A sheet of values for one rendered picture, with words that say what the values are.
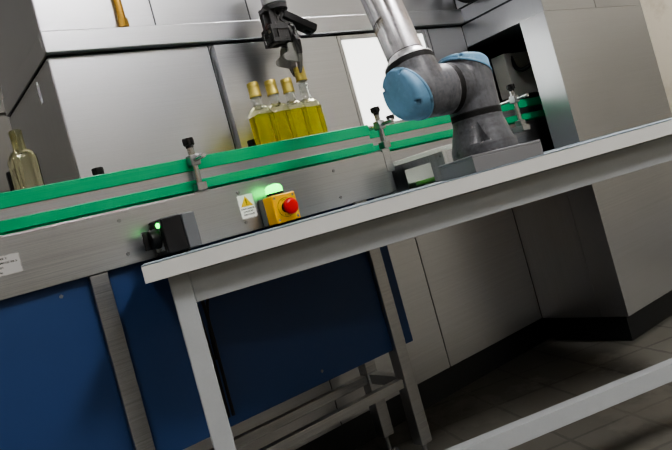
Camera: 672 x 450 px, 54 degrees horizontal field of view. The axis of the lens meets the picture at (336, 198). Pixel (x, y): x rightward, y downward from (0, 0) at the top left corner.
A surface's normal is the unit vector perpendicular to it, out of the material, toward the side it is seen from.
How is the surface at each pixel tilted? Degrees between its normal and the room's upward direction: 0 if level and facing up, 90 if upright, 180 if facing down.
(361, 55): 90
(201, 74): 90
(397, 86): 95
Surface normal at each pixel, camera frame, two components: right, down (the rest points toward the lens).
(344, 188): 0.57, -0.17
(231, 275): 0.26, -0.08
